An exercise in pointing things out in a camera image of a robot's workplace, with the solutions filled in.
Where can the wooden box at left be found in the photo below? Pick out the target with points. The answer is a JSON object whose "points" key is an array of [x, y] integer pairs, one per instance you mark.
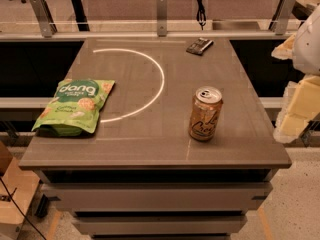
{"points": [[16, 193]]}

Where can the green snack bag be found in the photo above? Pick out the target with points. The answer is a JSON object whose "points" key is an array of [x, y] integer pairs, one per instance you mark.
{"points": [[75, 107]]}

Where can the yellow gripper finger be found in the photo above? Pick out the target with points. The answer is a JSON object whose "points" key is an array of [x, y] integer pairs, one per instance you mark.
{"points": [[284, 51], [301, 104]]}

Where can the dark chocolate bar wrapper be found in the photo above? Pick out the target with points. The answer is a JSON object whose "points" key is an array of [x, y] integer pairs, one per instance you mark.
{"points": [[199, 46]]}

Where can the middle metal rail bracket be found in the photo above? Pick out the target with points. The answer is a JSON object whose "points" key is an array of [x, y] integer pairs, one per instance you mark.
{"points": [[161, 6]]}

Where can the orange soda can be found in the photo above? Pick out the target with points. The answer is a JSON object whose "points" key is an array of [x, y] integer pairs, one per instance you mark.
{"points": [[206, 106]]}

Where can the metal rail bracket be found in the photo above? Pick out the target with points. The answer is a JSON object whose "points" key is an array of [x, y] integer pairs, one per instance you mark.
{"points": [[44, 18], [280, 22], [161, 6]]}

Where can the left metal rail bracket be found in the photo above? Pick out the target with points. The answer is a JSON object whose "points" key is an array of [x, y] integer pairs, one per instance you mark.
{"points": [[44, 18]]}

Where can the right metal rail bracket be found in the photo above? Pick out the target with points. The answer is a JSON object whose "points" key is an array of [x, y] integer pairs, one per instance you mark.
{"points": [[280, 22]]}

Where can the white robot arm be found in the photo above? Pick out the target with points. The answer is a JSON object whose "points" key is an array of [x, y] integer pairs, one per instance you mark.
{"points": [[306, 49]]}

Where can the grey drawer cabinet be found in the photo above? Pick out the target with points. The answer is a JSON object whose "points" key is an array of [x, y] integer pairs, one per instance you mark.
{"points": [[167, 211]]}

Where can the black desk leg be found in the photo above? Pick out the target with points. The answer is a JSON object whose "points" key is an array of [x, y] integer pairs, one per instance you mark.
{"points": [[80, 15]]}

